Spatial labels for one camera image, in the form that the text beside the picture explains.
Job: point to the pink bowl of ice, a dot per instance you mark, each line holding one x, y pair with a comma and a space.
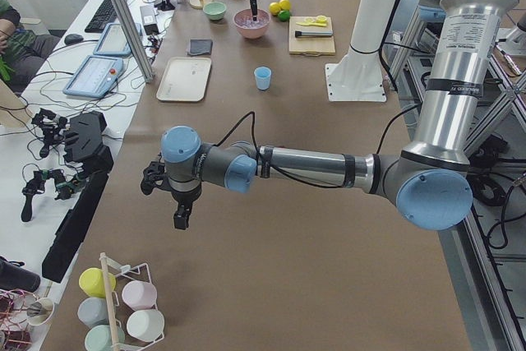
249, 28

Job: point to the light blue plastic cup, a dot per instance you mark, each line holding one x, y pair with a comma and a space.
262, 77

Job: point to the pink cup on rack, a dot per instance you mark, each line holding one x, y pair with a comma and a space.
139, 295

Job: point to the yellow cup on rack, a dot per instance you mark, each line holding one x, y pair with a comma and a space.
91, 282

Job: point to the white cup on rack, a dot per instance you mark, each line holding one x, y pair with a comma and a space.
146, 325

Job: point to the grey cup on rack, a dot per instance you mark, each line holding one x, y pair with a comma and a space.
93, 312

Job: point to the green cup on rack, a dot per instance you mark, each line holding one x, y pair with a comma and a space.
99, 338

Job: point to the yellow lemon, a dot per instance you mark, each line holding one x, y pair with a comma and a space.
285, 5
274, 9

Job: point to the green lime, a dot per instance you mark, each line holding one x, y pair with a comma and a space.
284, 15

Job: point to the mint green bowl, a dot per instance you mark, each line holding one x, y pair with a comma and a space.
215, 11

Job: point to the grey folded cloth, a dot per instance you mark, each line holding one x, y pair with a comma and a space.
198, 47

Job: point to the bamboo cutting board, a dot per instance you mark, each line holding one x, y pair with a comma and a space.
310, 46

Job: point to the cream plastic tray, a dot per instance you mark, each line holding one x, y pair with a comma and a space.
184, 80

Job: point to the long black box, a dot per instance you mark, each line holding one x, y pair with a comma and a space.
73, 229

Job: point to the black gripper stand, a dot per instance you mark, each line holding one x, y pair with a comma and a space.
83, 143

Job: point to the blue teach pendant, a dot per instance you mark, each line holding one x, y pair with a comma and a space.
95, 77
113, 42

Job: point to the black keyboard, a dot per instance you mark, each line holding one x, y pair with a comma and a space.
104, 15

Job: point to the black computer mouse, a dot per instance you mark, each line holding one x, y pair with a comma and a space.
72, 39

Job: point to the white wire cup rack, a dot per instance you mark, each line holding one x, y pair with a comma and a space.
116, 276

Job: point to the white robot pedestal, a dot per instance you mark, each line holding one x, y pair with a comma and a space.
358, 75

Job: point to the aluminium frame post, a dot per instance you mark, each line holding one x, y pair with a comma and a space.
133, 39

